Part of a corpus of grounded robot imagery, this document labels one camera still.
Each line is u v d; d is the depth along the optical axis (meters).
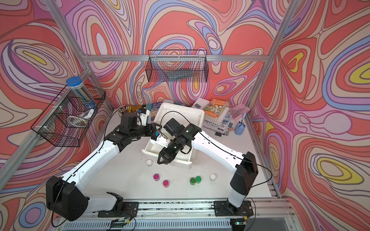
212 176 0.82
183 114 0.59
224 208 0.73
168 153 0.61
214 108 1.04
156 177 0.82
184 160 0.68
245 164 0.43
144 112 0.70
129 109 0.98
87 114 0.72
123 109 0.99
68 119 0.71
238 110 1.18
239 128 0.98
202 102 1.12
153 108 1.15
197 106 1.10
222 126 1.04
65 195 0.39
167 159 0.61
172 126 0.57
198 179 0.81
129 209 0.73
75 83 0.69
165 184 0.80
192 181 0.80
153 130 0.70
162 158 0.63
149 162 0.88
